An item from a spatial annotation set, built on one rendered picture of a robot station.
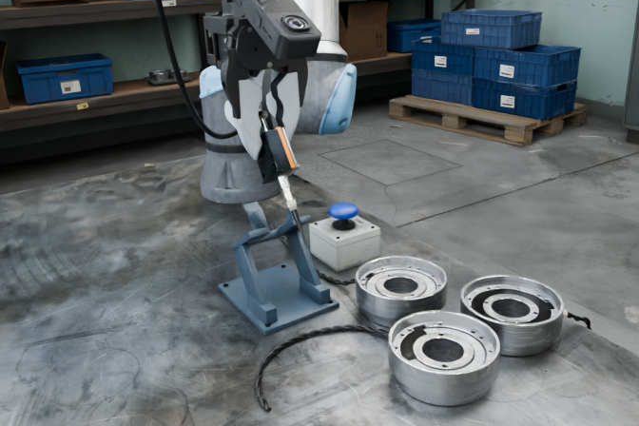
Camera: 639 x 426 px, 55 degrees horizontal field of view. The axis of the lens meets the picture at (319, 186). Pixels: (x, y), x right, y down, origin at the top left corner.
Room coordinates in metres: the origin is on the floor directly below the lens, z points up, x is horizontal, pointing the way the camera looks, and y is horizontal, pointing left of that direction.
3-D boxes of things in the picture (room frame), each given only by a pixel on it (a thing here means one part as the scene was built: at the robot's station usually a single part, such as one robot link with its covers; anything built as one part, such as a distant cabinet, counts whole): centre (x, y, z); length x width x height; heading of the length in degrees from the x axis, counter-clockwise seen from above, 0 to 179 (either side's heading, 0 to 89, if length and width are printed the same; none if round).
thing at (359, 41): (4.95, -0.31, 0.67); 0.52 x 0.43 x 0.43; 121
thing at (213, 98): (1.06, 0.13, 0.97); 0.13 x 0.12 x 0.14; 82
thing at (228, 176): (1.06, 0.14, 0.85); 0.15 x 0.15 x 0.10
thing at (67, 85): (3.85, 1.55, 0.56); 0.52 x 0.38 x 0.22; 118
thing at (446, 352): (0.50, -0.11, 0.82); 0.10 x 0.10 x 0.04
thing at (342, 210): (0.77, -0.03, 0.85); 0.04 x 0.04 x 0.05
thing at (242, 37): (0.67, 0.07, 1.14); 0.09 x 0.08 x 0.12; 32
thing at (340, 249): (0.77, -0.03, 0.82); 0.08 x 0.07 x 0.05; 31
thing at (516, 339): (0.57, -0.20, 0.82); 0.10 x 0.10 x 0.04
